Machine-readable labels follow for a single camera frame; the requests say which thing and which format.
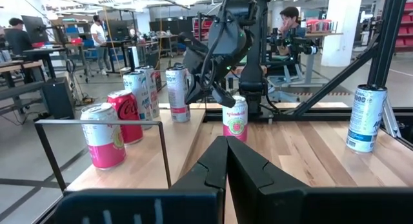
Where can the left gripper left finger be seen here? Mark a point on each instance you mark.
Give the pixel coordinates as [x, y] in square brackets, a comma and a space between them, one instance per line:
[193, 204]

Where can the red storage bin rack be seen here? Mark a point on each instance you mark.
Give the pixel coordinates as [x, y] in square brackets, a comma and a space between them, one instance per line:
[406, 27]

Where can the red Coca-Cola Zero can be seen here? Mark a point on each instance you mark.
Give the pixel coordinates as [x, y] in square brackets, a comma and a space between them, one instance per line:
[130, 117]

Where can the tall white can pink print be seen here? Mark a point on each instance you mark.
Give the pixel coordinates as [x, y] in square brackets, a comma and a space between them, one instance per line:
[155, 95]
[177, 95]

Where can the black background robot rig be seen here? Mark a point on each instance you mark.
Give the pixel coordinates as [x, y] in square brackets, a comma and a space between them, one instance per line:
[290, 43]

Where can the person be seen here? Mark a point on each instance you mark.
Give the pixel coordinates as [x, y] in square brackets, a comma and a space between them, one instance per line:
[100, 40]
[17, 36]
[290, 17]

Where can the tall white can blue print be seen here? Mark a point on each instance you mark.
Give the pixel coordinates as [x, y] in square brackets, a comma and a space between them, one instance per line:
[137, 95]
[366, 120]

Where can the black floor box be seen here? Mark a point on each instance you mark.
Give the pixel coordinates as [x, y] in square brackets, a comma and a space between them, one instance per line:
[59, 98]

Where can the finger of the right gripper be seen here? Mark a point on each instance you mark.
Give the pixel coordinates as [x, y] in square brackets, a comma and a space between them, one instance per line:
[226, 96]
[197, 88]

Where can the black aluminium table frame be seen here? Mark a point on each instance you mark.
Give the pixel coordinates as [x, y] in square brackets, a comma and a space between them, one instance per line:
[388, 40]

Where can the pink white Spindrift can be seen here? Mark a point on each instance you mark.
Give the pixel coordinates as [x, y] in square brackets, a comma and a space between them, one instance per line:
[235, 124]
[103, 143]

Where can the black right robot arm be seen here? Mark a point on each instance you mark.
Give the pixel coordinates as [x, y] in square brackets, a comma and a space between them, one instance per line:
[255, 88]

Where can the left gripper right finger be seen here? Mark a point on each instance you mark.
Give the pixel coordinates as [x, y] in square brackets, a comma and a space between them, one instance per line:
[274, 204]

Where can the wooden bench table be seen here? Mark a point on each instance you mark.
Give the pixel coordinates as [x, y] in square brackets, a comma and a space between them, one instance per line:
[19, 88]

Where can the wooden shelf black metal frame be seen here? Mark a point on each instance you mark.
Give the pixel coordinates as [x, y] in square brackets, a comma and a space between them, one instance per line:
[145, 159]

